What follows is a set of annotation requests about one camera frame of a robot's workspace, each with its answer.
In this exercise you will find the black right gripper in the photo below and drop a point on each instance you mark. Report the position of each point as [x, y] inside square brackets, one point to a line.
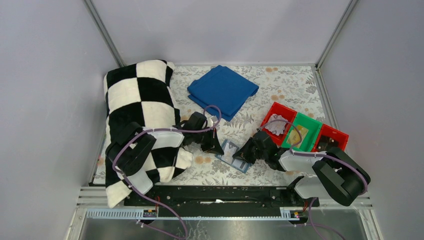
[250, 149]

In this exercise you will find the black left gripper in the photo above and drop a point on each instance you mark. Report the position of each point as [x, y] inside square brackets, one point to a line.
[208, 140]

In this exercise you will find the white card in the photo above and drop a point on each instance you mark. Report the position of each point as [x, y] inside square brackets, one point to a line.
[229, 150]

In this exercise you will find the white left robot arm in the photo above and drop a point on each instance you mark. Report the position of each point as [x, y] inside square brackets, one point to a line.
[145, 155]

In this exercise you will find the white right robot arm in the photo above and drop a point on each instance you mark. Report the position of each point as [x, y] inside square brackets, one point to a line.
[332, 173]

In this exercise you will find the gold card in green bin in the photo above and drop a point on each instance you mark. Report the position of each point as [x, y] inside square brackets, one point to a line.
[296, 137]

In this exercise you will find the dark card in red bin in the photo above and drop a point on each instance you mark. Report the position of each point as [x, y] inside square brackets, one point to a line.
[326, 143]

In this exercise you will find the folded blue cloth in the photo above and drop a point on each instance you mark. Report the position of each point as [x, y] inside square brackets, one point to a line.
[223, 88]

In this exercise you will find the green bin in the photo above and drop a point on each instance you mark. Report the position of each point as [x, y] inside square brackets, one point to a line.
[312, 125]

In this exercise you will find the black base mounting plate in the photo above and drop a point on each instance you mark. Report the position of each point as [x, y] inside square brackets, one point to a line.
[228, 201]

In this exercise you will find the black white checkered pillow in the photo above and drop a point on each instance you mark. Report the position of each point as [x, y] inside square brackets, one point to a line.
[141, 93]

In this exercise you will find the red bin right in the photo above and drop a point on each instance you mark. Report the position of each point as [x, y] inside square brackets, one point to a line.
[336, 134]

